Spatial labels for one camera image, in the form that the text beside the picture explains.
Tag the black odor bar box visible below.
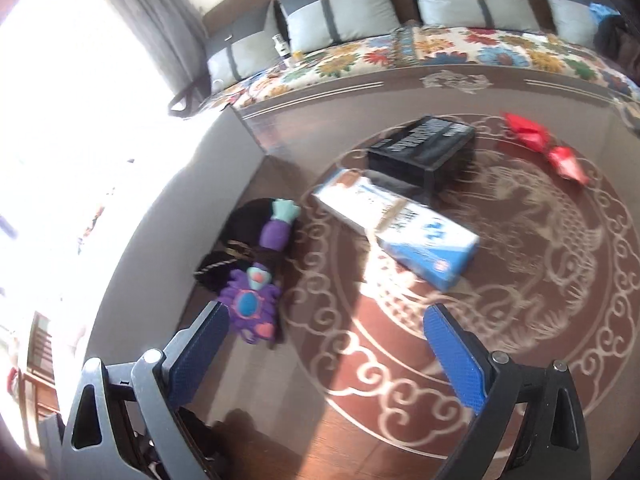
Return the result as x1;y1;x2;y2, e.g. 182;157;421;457
368;115;476;204

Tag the red foil wrapper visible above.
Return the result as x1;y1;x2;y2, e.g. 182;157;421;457
502;112;589;186

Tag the white cardboard storage box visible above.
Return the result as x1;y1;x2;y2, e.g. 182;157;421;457
51;105;265;415

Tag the purple plush toy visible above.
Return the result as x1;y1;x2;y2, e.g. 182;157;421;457
216;198;303;345

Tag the blue white carton box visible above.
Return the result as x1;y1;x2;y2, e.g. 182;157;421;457
314;169;480;292

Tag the black braided hat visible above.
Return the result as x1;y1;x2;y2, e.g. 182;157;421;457
193;198;300;292

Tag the grey cushion far left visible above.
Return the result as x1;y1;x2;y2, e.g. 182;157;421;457
205;0;279;93

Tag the grey curtain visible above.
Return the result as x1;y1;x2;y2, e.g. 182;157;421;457
110;0;210;118

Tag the small white lotion bottle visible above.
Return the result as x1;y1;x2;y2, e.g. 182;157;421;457
272;34;292;58

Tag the dark clothes pile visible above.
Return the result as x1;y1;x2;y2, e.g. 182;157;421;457
589;2;640;84

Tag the grey cushion far right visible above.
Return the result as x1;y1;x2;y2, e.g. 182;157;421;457
547;0;620;49

